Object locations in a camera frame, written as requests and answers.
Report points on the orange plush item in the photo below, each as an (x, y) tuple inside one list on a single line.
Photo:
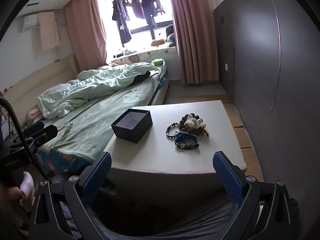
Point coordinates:
[(158, 42)]

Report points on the white low table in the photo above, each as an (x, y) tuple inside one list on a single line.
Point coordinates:
[(155, 155)]

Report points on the white wall switch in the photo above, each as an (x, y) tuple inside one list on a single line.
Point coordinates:
[(226, 66)]

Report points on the pink pillow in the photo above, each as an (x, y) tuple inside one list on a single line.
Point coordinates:
[(33, 114)]

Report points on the pink hanging towel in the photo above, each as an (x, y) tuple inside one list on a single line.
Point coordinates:
[(48, 31)]

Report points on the dark bag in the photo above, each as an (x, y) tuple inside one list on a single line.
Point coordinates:
[(171, 36)]

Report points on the white air conditioner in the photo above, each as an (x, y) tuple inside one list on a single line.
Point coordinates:
[(28, 22)]

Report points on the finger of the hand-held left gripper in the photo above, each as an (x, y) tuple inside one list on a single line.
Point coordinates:
[(35, 126), (47, 132)]

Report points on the person's dark trousers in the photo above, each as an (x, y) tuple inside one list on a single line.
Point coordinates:
[(162, 225)]

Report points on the flattened cardboard sheets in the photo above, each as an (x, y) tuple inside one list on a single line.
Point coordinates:
[(240, 130)]

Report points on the beige padded headboard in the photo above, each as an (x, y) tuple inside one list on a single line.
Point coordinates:
[(37, 80)]

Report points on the bed with green sheet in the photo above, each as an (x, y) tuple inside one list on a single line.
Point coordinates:
[(100, 120)]

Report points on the pink curtain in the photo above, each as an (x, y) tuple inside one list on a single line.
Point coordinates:
[(82, 30), (192, 30)]

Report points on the grey wardrobe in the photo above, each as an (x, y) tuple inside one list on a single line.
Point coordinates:
[(262, 55)]

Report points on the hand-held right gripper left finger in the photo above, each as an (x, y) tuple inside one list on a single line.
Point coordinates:
[(98, 172)]

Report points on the printed window seat cushion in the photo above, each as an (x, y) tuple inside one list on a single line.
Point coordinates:
[(140, 56)]

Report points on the dark navy cardboard box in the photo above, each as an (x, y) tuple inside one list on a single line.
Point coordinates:
[(130, 135)]

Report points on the person's left hand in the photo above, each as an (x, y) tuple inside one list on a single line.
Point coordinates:
[(12, 197)]

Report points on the black cloth item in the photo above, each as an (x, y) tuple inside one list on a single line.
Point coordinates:
[(141, 77)]

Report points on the pale green quilt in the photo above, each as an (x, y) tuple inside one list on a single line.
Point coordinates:
[(87, 87)]

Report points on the green tissue packet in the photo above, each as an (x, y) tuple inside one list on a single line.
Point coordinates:
[(158, 62)]

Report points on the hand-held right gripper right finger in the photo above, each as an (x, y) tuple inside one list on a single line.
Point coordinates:
[(228, 175)]

